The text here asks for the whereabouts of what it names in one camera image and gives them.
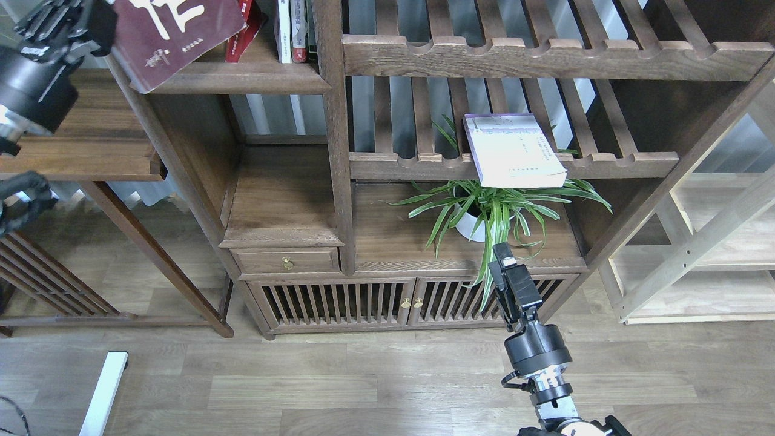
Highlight white table leg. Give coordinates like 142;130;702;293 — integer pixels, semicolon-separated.
79;351;128;435

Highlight red and white upright book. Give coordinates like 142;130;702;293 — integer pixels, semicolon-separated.
289;0;308;64

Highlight pale lavender book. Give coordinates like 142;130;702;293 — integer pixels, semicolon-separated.
463;113;567;190

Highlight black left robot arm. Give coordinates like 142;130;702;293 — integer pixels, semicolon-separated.
1;1;118;156

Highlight maroon book with white characters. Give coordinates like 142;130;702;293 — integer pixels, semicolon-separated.
113;1;246;94

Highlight dark upright book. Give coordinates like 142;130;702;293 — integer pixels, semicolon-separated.
305;0;318;63

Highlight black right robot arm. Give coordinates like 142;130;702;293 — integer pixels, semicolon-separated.
488;243;630;435

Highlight spider plant green leaves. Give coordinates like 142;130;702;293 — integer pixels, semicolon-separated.
401;113;612;310

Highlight white plant pot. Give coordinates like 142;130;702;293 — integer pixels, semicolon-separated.
449;181;518;245

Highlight red book with photos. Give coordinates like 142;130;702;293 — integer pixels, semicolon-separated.
225;1;268;63

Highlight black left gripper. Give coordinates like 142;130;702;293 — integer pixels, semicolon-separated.
14;1;118;67

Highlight dark wooden bookshelf cabinet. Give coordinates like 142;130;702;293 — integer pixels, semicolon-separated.
108;1;773;339

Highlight dark slatted wooden rack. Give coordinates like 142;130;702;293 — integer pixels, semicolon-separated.
1;232;141;335

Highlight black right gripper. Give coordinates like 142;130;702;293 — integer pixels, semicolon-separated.
488;242;543;333

